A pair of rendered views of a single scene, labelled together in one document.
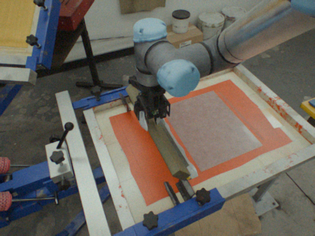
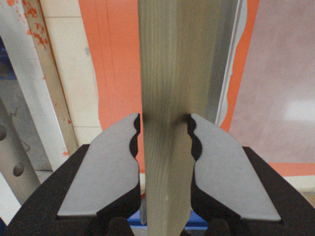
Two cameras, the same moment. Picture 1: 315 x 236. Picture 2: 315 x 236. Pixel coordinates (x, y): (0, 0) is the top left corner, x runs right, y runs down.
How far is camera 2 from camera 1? 75 cm
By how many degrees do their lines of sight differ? 68
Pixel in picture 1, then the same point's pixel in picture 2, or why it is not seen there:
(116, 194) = (59, 162)
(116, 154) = (73, 59)
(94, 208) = (5, 202)
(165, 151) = (158, 223)
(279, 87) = not seen: outside the picture
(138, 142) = (136, 47)
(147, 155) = not seen: hidden behind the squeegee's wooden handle
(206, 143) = (280, 120)
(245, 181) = not seen: hidden behind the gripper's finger
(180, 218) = (142, 226)
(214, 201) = (201, 221)
